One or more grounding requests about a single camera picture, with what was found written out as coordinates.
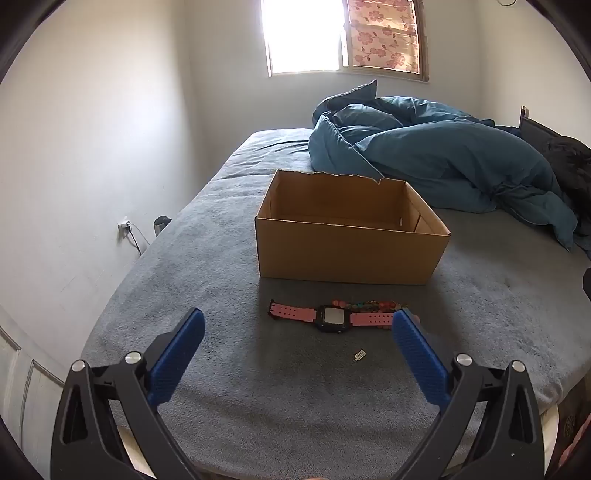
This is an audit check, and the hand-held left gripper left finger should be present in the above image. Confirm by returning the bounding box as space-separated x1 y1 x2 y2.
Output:
51 307 206 480

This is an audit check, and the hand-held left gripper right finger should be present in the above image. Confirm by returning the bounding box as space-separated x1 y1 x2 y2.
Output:
392 308 548 480

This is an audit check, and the multicolour beaded bracelet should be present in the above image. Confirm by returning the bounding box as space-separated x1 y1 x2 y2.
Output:
332 299 411 312

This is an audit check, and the pink strap digital watch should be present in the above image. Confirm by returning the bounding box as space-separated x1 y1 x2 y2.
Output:
269 300 398 334

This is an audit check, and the cardboard box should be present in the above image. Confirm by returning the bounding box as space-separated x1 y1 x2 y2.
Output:
255 169 451 285

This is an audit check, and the blue duvet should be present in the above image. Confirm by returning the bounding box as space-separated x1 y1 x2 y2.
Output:
307 79 591 259

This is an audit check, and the black clothing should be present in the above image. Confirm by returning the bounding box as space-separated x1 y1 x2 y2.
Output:
540 136 591 241

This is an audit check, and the dark headboard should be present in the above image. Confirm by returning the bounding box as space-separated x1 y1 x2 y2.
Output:
519 105 566 144

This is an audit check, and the pink floral curtain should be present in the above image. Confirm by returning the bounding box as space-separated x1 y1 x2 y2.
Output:
344 0 423 75

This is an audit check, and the window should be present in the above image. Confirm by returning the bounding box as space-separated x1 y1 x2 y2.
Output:
261 0 432 84

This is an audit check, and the grey power cable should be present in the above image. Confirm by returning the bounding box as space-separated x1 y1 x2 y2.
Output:
124 224 149 258

